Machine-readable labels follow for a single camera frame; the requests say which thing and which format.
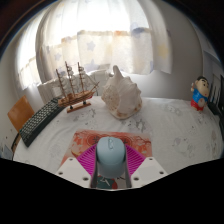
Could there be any white radiator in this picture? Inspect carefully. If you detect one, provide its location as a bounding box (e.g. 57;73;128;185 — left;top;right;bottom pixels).
37;69;111;104

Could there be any white star-print curtain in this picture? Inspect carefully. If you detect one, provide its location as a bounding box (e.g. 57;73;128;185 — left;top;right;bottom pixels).
34;0;174;84

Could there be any wooden model sailing ship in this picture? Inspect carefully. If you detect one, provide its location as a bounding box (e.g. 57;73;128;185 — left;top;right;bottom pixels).
55;60;100;114

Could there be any white printed tablecloth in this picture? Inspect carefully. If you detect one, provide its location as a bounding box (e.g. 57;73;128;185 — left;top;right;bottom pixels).
13;95;224;176

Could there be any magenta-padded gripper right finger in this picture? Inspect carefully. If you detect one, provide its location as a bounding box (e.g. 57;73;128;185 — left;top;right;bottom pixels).
124;143;167;189

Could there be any black keyboard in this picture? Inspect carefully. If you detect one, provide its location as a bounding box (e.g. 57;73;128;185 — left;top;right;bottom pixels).
18;97;66;148

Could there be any light blue computer mouse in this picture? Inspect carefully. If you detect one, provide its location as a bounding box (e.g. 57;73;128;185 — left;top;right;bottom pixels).
95;135;128;179

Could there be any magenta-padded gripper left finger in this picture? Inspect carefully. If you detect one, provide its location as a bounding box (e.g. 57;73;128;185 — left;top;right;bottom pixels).
55;143;99;189

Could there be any cartoon boy figurine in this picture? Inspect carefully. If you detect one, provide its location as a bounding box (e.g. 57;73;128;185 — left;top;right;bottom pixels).
190;75;211;112

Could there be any orange printed mouse pad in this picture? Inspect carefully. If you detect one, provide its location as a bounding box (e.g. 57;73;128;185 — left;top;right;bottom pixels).
60;129;153;190

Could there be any large white conch shell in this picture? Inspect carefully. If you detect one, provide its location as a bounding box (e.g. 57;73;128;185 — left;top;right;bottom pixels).
100;64;144;120

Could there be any orange wooden chair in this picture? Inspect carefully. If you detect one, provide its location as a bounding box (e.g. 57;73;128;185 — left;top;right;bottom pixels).
7;95;35;153

